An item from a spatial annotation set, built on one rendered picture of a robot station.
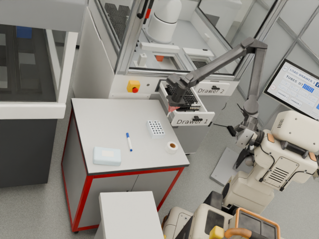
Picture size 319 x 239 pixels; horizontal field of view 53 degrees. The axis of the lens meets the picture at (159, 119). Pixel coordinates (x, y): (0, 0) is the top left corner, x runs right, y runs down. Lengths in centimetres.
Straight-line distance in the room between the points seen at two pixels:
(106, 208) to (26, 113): 66
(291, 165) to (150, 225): 74
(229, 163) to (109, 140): 164
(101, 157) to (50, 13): 75
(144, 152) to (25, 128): 70
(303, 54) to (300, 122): 214
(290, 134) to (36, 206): 173
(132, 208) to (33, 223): 94
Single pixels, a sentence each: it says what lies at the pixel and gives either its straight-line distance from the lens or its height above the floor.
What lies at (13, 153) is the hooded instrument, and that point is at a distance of 217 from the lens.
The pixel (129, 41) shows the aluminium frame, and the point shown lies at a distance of 193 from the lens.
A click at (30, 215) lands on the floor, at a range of 243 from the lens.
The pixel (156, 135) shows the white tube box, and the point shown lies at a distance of 197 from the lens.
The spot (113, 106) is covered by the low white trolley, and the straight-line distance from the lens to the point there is 210.
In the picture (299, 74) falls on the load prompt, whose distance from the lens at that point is 267.
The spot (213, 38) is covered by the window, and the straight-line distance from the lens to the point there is 219.
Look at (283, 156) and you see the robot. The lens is 164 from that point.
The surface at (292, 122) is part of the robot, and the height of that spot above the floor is 136.
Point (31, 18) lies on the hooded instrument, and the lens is 149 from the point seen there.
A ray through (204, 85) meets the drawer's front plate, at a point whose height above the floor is 91.
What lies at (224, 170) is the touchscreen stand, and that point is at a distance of 315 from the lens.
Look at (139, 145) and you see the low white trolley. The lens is 191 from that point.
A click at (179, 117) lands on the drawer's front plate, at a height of 90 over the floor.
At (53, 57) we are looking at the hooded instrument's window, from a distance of 162.
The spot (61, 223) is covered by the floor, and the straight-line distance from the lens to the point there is 241.
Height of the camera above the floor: 212
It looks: 40 degrees down
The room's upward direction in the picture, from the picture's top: 24 degrees clockwise
